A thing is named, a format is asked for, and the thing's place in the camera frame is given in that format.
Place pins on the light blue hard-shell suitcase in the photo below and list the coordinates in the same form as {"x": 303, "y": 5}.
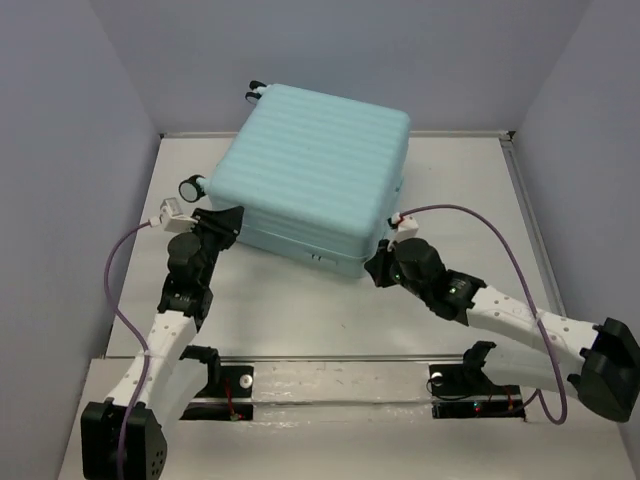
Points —
{"x": 317, "y": 175}

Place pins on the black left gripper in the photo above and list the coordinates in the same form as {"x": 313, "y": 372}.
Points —
{"x": 224, "y": 224}

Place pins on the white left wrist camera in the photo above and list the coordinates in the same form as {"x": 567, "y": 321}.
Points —
{"x": 171, "y": 218}

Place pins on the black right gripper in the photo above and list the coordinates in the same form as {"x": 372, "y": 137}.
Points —
{"x": 376, "y": 264}

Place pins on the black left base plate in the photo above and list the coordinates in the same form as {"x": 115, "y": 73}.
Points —
{"x": 229, "y": 400}

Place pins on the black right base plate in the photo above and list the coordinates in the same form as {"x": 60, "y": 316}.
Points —
{"x": 461, "y": 394}

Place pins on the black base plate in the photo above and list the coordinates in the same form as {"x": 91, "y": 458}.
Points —
{"x": 461, "y": 394}
{"x": 229, "y": 400}

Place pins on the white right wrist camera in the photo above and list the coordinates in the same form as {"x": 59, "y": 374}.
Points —
{"x": 402, "y": 227}

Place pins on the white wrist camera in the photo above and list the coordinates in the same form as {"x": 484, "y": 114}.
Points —
{"x": 402, "y": 227}
{"x": 171, "y": 218}

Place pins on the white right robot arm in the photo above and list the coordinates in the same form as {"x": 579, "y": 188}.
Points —
{"x": 597, "y": 364}

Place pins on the aluminium table rail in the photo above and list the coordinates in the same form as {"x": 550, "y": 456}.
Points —
{"x": 533, "y": 230}

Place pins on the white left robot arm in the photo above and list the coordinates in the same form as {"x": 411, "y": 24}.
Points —
{"x": 125, "y": 435}

